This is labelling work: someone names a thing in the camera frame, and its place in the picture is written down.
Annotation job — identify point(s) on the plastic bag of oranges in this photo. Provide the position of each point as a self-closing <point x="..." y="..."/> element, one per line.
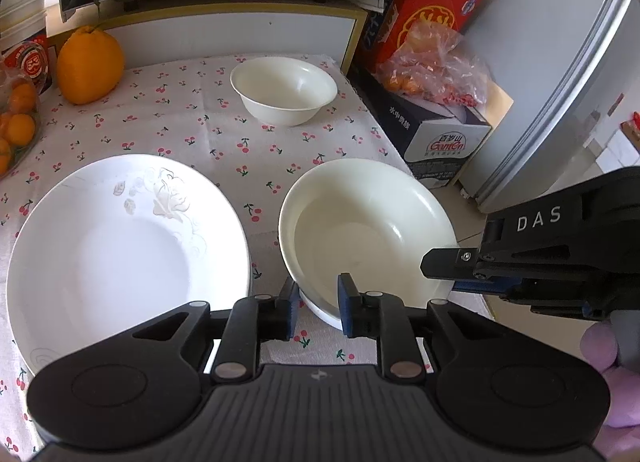
<point x="430" y="67"/>

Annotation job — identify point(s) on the silver refrigerator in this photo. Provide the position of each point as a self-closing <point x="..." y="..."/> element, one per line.
<point x="550" y="92"/>

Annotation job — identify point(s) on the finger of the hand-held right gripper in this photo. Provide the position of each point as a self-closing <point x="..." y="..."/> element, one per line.
<point x="450" y="264"/>
<point x="485" y="286"/>

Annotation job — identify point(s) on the white matte bowl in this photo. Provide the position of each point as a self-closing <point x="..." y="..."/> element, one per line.
<point x="320" y="309"/>

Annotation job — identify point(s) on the person's right hand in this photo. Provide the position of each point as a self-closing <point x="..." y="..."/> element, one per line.
<point x="622" y="402"/>

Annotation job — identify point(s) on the bag of small oranges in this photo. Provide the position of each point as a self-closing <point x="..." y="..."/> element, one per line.
<point x="17" y="127"/>

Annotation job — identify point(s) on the stack of white bowls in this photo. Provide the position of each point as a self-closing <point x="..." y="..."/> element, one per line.
<point x="22" y="12"/>

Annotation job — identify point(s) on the large orange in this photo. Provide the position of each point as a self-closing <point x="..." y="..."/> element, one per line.
<point x="90" y="67"/>

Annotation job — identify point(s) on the white embossed plate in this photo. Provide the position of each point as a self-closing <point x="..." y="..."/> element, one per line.
<point x="125" y="252"/>

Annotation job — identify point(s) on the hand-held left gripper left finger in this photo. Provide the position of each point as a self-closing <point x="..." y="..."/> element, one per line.
<point x="292" y="314"/>

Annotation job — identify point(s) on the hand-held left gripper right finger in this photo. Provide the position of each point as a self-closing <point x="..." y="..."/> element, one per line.
<point x="345" y="312"/>

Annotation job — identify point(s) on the black Ganten water box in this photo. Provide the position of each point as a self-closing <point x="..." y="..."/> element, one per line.
<point x="440" y="142"/>

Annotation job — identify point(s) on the white glossy bowl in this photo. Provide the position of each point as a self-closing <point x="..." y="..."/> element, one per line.
<point x="282" y="89"/>
<point x="360" y="232"/>

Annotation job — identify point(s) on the cherry print tablecloth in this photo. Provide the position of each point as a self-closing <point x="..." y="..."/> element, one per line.
<point x="200" y="142"/>

